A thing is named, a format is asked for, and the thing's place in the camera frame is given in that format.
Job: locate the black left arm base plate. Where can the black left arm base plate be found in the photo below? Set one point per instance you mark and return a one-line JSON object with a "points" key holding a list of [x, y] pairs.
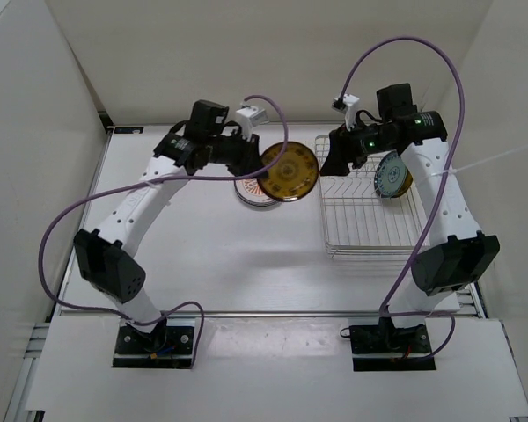
{"points": [[168, 348]]}

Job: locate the white zip tie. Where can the white zip tie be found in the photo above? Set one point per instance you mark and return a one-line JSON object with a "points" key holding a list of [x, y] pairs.
{"points": [[485, 160]]}

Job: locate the yellow patterned plate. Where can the yellow patterned plate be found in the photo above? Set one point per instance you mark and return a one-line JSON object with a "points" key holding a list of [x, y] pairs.
{"points": [[294, 175]]}

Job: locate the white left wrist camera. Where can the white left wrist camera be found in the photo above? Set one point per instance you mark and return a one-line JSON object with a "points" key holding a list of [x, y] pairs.
{"points": [[249, 117]]}

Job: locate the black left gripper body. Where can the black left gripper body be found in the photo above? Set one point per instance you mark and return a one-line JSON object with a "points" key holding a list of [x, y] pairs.
{"points": [[234, 151]]}

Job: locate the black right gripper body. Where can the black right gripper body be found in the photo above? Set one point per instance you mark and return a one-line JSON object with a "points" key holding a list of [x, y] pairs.
{"points": [[361, 142]]}

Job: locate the black XDOF label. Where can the black XDOF label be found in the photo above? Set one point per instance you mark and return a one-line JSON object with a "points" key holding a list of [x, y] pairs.
{"points": [[128, 130]]}

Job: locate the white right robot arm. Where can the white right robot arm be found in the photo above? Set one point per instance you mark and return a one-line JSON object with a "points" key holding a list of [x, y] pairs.
{"points": [[452, 250]]}

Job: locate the yellow brown rear plate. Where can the yellow brown rear plate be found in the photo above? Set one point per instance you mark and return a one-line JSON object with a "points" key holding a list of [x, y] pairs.
{"points": [[405, 185]]}

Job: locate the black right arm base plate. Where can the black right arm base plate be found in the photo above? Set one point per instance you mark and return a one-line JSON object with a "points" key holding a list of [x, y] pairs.
{"points": [[377, 349]]}

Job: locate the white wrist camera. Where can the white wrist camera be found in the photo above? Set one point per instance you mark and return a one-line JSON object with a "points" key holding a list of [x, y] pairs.
{"points": [[348, 105], [249, 117]]}

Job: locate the silver wire dish rack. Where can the silver wire dish rack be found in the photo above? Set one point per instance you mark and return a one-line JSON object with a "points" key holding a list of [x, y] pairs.
{"points": [[357, 222]]}

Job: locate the teal blue patterned plate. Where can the teal blue patterned plate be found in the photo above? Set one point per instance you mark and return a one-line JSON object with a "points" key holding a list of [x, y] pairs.
{"points": [[391, 177]]}

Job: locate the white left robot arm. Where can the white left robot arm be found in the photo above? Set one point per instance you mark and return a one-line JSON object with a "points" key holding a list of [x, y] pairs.
{"points": [[106, 254]]}

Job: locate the white plate orange sunburst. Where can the white plate orange sunburst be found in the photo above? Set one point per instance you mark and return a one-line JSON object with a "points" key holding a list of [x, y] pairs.
{"points": [[248, 190]]}

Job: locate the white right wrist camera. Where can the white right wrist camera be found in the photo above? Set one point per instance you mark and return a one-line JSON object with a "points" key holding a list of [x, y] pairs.
{"points": [[348, 105]]}

